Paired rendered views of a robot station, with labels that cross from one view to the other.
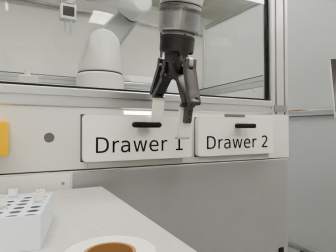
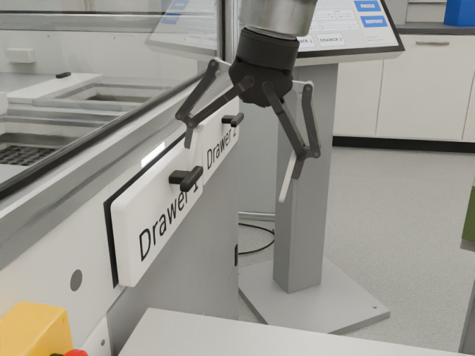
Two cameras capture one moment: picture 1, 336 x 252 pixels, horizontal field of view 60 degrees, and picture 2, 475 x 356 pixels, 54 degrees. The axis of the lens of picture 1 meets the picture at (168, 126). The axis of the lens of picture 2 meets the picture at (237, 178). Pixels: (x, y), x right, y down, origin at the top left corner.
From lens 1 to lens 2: 0.60 m
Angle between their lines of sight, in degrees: 54
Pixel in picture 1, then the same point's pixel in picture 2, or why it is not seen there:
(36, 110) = (52, 239)
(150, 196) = (170, 274)
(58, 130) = (84, 255)
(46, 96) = (56, 198)
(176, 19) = (303, 19)
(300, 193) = not seen: hidden behind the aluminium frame
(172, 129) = not seen: hidden behind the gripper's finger
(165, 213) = (180, 285)
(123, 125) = (157, 192)
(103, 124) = (143, 207)
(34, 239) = not seen: outside the picture
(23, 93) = (23, 217)
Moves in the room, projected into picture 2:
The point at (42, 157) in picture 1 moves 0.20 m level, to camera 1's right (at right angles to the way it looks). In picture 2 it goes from (75, 323) to (208, 245)
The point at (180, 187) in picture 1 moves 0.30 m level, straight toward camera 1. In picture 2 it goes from (187, 239) to (335, 311)
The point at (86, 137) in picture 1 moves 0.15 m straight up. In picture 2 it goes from (131, 245) to (118, 117)
